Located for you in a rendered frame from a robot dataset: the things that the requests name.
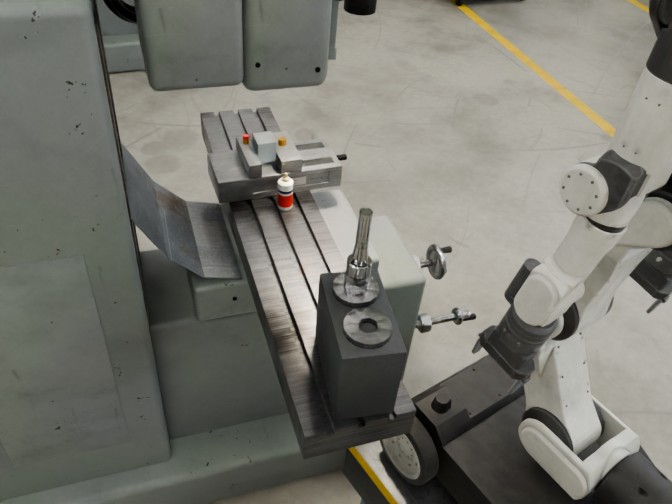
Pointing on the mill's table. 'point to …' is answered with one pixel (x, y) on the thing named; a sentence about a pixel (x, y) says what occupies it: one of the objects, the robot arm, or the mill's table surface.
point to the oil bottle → (285, 193)
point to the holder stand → (358, 347)
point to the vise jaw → (287, 155)
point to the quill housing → (285, 43)
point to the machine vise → (223, 161)
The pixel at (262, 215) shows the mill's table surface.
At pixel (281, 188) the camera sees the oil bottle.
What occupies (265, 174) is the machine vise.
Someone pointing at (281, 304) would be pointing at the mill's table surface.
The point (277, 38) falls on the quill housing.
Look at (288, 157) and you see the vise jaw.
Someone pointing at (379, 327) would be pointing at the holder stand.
